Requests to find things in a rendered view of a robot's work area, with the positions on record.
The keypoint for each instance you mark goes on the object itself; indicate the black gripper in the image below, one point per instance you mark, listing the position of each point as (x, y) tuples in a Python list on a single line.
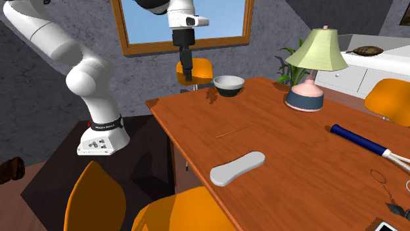
[(183, 38)]

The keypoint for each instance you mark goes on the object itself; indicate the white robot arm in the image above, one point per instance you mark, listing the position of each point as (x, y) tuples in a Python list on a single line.
[(93, 96)]

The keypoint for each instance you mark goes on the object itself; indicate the wooden framed window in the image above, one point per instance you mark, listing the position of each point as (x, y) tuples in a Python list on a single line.
[(153, 22)]

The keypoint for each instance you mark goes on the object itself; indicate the orange chair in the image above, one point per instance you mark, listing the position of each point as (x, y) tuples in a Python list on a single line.
[(201, 72), (96, 201), (389, 100)]

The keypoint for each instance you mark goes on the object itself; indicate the white and black bowl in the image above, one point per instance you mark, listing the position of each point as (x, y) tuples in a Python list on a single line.
[(228, 84)]

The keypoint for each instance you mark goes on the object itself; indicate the thin wooden stick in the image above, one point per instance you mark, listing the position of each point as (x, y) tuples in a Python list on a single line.
[(232, 131)]

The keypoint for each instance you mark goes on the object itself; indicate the green potted plant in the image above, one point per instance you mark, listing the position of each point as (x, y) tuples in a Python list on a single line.
[(293, 75)]

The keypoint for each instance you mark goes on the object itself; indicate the green shade table lamp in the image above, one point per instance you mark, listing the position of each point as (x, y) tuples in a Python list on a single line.
[(317, 49)]

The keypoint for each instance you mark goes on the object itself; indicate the grey oblong flat pad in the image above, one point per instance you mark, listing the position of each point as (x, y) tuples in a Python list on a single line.
[(237, 168)]

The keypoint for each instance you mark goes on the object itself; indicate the brown wooden table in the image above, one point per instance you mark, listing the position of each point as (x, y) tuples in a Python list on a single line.
[(288, 153)]

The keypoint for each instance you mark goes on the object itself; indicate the white sideboard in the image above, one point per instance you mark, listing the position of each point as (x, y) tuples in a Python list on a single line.
[(349, 78)]

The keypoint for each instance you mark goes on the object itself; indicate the dark robot stand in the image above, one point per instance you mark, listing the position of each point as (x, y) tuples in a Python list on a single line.
[(64, 172)]

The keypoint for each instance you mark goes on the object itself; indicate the white flat device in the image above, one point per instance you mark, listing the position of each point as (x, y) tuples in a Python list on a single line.
[(387, 227)]

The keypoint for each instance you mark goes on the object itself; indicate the dark wall picture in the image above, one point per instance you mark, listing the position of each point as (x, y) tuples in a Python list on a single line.
[(406, 14)]

